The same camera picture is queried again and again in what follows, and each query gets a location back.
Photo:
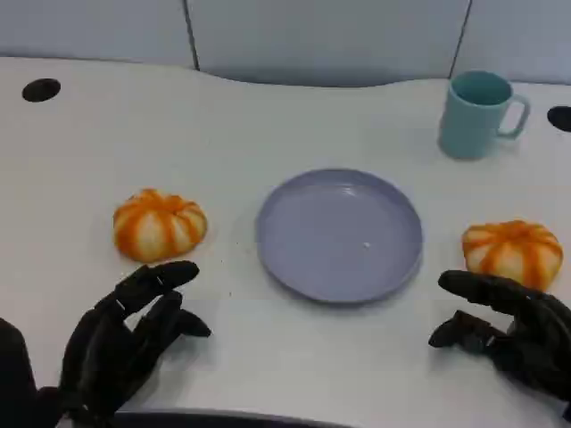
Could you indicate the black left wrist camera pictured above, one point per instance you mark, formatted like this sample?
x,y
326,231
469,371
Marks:
x,y
13,379

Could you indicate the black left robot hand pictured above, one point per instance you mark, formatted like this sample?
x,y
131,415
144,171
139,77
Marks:
x,y
107,348

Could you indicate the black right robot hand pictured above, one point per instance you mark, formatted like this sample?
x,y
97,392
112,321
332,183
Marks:
x,y
540,348

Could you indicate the dark robot torso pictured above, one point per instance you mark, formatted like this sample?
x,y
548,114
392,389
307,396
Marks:
x,y
214,421

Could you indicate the pale green mug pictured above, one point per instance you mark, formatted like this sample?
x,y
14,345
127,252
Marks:
x,y
468,129

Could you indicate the lilac plate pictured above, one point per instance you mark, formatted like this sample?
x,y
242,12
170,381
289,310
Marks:
x,y
330,241

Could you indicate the grey partition panel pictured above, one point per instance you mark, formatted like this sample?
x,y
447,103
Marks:
x,y
522,35
89,27
325,35

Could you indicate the orange and white bread roll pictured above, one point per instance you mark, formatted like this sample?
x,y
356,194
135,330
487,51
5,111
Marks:
x,y
156,227
513,249

